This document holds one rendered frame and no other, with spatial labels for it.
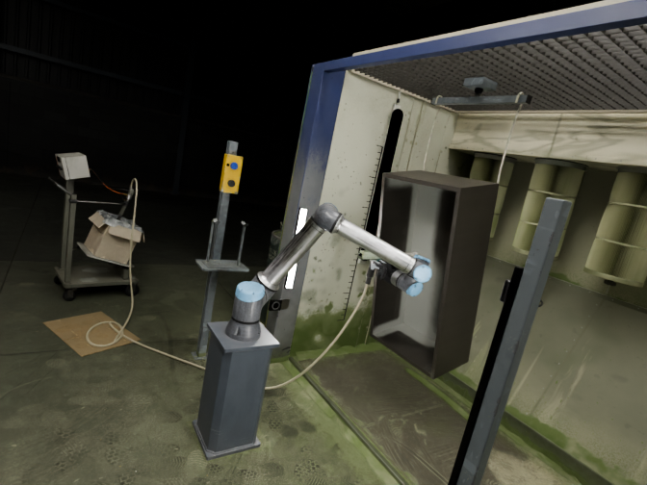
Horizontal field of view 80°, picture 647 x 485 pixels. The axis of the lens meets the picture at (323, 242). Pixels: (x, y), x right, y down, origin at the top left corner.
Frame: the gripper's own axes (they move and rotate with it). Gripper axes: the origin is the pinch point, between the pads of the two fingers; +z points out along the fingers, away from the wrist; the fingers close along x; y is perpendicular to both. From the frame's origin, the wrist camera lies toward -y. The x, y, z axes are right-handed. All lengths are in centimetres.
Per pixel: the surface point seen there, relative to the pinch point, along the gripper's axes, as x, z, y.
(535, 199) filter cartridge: 137, -14, -51
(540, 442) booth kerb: 104, -93, 94
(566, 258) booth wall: 171, -39, -13
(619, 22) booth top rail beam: -16, -87, -122
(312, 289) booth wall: 15, 68, 58
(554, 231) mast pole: -55, -109, -59
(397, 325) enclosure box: 62, 14, 65
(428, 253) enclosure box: 59, 5, 0
